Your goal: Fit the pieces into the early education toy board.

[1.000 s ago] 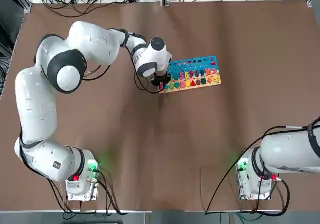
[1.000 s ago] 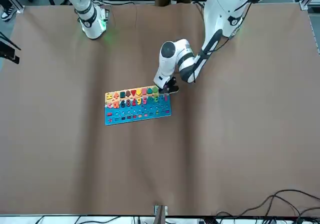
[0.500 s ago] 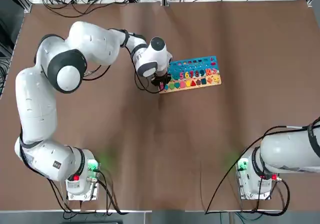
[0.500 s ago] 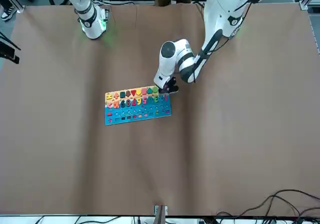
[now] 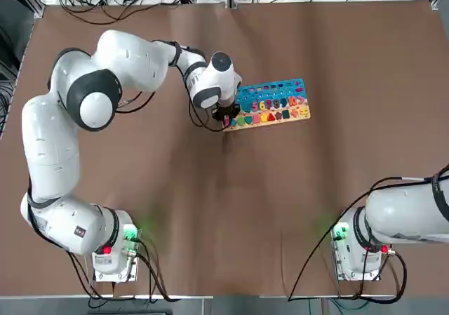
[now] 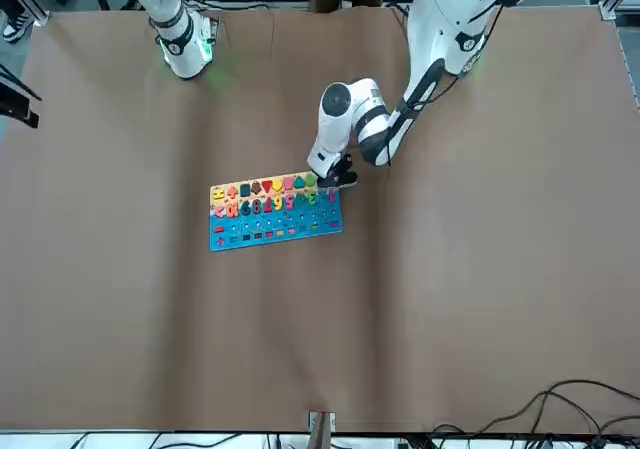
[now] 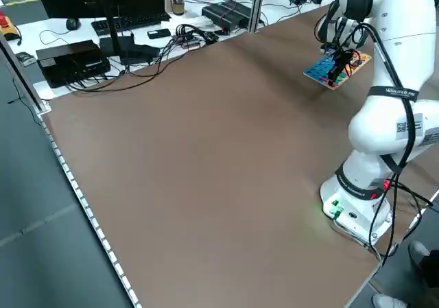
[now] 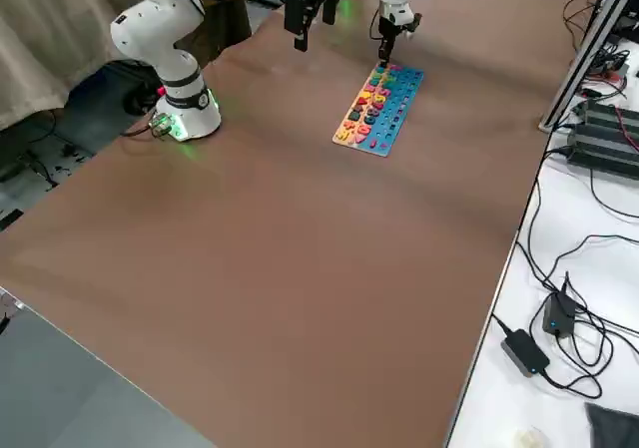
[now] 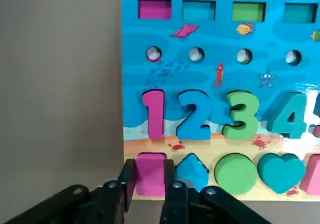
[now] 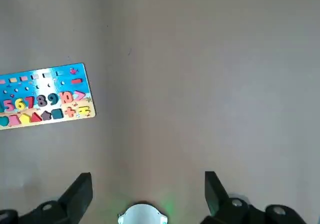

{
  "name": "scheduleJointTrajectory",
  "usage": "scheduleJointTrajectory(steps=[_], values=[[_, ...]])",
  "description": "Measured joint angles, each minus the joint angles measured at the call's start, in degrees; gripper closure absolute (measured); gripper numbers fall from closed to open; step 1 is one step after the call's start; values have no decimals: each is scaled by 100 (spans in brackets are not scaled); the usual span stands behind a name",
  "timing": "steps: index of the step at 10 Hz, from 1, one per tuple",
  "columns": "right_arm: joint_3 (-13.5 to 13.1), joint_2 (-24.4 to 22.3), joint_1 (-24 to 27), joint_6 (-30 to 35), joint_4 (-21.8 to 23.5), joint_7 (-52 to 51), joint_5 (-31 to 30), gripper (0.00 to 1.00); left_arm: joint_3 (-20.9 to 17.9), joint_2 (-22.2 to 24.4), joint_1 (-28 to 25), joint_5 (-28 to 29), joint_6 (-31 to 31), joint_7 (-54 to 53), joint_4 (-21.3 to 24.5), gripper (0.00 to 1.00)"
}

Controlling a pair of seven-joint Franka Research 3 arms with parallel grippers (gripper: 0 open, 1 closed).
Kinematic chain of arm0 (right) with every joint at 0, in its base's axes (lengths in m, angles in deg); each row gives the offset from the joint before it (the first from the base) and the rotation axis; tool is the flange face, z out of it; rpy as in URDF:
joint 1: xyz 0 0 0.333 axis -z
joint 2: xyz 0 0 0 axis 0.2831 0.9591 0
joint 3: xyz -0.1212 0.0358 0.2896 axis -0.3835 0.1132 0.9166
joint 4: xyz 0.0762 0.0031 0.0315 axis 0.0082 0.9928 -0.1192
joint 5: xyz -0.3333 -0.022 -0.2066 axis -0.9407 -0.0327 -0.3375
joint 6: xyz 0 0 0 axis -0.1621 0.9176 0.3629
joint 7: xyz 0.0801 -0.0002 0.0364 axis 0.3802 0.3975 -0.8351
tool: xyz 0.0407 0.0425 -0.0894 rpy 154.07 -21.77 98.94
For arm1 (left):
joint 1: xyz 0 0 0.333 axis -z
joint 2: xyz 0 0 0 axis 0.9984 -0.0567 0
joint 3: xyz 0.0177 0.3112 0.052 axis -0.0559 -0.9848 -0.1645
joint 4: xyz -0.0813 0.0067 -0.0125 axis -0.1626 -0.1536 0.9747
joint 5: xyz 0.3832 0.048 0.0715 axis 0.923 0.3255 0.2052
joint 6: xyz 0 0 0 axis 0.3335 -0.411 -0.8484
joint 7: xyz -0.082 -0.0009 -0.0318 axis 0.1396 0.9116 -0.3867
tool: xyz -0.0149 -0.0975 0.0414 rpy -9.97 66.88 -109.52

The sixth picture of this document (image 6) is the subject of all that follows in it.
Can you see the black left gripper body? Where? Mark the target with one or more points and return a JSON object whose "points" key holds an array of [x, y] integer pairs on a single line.
{"points": [[341, 162]]}

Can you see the colourful wooden toy board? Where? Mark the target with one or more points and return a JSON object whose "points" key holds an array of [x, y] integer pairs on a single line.
{"points": [[280, 229]]}

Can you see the orange number ten piece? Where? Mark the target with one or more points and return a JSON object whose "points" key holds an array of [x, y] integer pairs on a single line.
{"points": [[231, 210]]}

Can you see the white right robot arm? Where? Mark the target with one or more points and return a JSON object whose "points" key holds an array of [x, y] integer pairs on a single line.
{"points": [[165, 19]]}

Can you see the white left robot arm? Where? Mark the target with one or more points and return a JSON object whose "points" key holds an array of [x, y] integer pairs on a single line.
{"points": [[435, 19]]}

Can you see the green shape piece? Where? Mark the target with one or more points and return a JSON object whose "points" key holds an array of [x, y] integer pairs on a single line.
{"points": [[310, 179]]}

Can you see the blue heart piece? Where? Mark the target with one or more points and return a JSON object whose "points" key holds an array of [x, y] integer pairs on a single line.
{"points": [[299, 181]]}

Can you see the green number three piece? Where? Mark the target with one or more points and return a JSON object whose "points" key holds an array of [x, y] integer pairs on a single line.
{"points": [[311, 199]]}

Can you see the teal number four piece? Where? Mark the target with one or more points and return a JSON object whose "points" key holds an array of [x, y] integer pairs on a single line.
{"points": [[301, 200]]}

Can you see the pink square piece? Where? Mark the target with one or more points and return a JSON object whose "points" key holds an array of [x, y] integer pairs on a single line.
{"points": [[289, 183]]}

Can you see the yellow shape piece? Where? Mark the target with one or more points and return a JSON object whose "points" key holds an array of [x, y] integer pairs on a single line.
{"points": [[278, 184]]}

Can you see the red triangle piece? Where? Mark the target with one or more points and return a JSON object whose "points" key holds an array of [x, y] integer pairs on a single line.
{"points": [[267, 185]]}

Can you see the dark blue square piece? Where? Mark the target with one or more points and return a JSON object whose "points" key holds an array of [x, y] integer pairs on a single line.
{"points": [[245, 189]]}

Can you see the blue number nine piece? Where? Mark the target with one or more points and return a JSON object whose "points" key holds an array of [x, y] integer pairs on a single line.
{"points": [[245, 208]]}

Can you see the yellow equals sign piece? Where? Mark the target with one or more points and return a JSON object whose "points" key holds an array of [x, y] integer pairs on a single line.
{"points": [[218, 194]]}

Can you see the pink greater-than sign piece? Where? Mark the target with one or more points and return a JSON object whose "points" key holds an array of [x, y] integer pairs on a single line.
{"points": [[218, 212]]}

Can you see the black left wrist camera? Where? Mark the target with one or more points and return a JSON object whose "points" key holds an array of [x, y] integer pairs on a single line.
{"points": [[342, 180]]}

